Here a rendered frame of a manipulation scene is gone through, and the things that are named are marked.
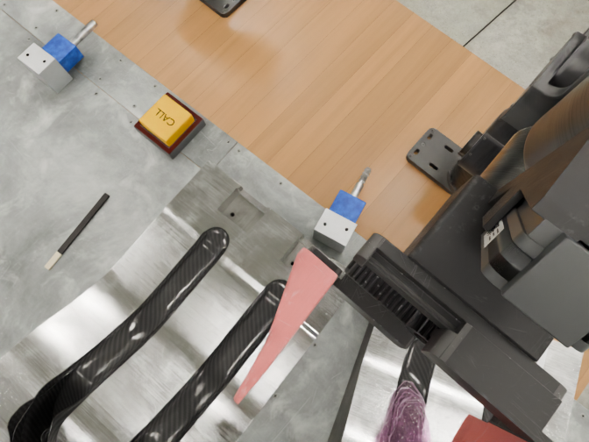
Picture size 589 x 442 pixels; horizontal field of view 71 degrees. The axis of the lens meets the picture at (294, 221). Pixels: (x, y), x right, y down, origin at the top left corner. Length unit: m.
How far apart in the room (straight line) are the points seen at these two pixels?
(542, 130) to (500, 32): 1.80
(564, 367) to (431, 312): 0.47
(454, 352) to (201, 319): 0.40
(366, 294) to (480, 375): 0.07
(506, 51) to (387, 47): 1.20
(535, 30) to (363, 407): 1.77
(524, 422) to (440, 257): 0.07
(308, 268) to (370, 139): 0.53
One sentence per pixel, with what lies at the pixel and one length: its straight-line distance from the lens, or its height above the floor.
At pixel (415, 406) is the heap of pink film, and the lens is 0.55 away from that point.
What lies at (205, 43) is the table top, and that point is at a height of 0.80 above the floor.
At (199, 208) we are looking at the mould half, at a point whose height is 0.89.
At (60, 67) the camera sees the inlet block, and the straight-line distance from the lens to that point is 0.81.
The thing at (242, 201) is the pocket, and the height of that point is 0.86.
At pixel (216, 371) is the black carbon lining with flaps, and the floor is 0.88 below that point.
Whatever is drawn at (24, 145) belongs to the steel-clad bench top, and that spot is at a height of 0.80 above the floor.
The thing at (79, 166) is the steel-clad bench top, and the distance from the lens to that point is 0.75.
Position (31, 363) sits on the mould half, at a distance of 0.57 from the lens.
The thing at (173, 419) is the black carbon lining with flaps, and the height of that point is 0.90.
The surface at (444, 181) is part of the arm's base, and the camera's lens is 0.69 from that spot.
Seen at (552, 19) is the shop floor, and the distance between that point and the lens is 2.13.
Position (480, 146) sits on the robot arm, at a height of 0.95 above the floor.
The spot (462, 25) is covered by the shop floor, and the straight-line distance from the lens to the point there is 1.96.
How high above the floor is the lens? 1.41
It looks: 75 degrees down
